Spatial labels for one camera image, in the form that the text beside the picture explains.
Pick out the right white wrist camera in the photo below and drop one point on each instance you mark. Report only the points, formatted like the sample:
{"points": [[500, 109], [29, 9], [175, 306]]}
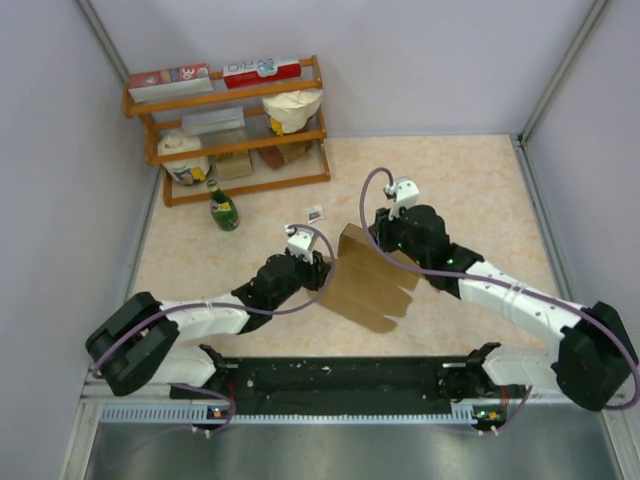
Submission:
{"points": [[404, 193]]}

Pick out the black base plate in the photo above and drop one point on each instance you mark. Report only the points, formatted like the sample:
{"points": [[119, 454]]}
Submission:
{"points": [[354, 385]]}

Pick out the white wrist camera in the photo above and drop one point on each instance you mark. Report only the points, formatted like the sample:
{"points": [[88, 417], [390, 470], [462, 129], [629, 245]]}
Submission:
{"points": [[300, 242], [404, 193]]}

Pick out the red grey foil box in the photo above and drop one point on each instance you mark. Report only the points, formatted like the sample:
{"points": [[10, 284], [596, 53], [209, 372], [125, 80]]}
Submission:
{"points": [[169, 83]]}

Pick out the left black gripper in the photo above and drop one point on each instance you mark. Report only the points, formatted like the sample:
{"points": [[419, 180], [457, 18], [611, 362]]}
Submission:
{"points": [[317, 271]]}

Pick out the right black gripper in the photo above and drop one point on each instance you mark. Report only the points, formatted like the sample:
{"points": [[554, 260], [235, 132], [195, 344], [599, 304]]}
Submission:
{"points": [[382, 228]]}

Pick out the brown cardboard box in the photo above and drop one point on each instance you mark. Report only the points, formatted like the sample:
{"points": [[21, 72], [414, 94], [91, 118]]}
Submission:
{"points": [[366, 289]]}

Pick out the tan cardboard packet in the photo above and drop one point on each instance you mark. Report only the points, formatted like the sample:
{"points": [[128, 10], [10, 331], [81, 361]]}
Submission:
{"points": [[234, 164]]}

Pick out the red white wrap box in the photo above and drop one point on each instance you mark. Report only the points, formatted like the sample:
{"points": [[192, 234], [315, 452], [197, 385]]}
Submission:
{"points": [[265, 70]]}

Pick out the small dark sachet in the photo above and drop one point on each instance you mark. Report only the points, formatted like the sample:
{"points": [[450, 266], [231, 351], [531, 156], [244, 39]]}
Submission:
{"points": [[314, 214]]}

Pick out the aluminium front rail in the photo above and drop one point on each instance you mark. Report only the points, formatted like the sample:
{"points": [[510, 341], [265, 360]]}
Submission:
{"points": [[209, 409]]}

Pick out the green glass bottle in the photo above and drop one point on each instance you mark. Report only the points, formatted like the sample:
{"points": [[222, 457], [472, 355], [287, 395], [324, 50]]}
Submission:
{"points": [[222, 208]]}

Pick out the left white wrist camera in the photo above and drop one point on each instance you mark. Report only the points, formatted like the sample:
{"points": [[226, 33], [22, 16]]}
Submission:
{"points": [[300, 242]]}

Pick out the white paper bag upper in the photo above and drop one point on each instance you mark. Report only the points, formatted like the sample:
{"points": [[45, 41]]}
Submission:
{"points": [[288, 112]]}

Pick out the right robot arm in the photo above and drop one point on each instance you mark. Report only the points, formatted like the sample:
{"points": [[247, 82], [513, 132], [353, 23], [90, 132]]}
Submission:
{"points": [[588, 354]]}

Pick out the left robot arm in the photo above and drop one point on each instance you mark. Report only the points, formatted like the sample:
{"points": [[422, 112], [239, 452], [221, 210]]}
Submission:
{"points": [[147, 340]]}

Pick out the brown bread pieces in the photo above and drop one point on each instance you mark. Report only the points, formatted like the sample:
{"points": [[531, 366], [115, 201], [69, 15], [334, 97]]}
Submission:
{"points": [[277, 156]]}

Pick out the wooden shelf rack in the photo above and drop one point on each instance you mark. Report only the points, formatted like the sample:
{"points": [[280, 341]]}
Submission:
{"points": [[163, 116]]}

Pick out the clear plastic box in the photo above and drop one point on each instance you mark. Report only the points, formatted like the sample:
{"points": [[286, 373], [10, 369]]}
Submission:
{"points": [[213, 121]]}

